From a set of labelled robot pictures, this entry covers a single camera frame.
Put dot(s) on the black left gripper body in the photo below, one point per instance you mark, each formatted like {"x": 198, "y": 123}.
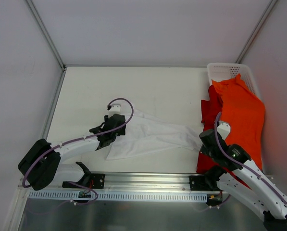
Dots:
{"x": 118, "y": 121}

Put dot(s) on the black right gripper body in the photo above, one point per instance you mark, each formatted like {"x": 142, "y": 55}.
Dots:
{"x": 206, "y": 135}

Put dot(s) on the white t shirt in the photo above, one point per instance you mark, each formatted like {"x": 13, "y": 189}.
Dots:
{"x": 146, "y": 134}

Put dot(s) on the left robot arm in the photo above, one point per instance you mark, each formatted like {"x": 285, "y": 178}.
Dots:
{"x": 44, "y": 162}

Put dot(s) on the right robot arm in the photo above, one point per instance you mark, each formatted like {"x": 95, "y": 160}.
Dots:
{"x": 237, "y": 174}

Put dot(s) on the red t shirt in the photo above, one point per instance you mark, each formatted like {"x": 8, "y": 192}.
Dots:
{"x": 209, "y": 111}

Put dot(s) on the orange t shirt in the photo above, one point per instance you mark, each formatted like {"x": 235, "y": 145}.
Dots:
{"x": 245, "y": 113}

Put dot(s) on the white plastic basket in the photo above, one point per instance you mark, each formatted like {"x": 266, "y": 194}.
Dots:
{"x": 224, "y": 71}

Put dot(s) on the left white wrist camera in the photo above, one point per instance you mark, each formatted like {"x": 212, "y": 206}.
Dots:
{"x": 115, "y": 108}

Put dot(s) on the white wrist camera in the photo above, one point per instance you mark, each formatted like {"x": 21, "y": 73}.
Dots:
{"x": 115, "y": 108}
{"x": 223, "y": 129}

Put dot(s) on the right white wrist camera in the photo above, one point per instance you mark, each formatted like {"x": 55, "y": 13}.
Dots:
{"x": 223, "y": 129}

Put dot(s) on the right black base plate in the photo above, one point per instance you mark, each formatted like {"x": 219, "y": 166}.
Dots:
{"x": 202, "y": 183}

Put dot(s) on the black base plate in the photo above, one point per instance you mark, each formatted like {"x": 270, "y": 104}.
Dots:
{"x": 91, "y": 181}
{"x": 202, "y": 183}

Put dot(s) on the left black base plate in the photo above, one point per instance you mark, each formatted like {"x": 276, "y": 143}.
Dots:
{"x": 91, "y": 181}

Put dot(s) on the aluminium mounting rail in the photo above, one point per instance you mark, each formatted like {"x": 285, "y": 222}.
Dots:
{"x": 114, "y": 181}

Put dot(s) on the white slotted cable duct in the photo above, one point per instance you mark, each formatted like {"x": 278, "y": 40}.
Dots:
{"x": 120, "y": 196}

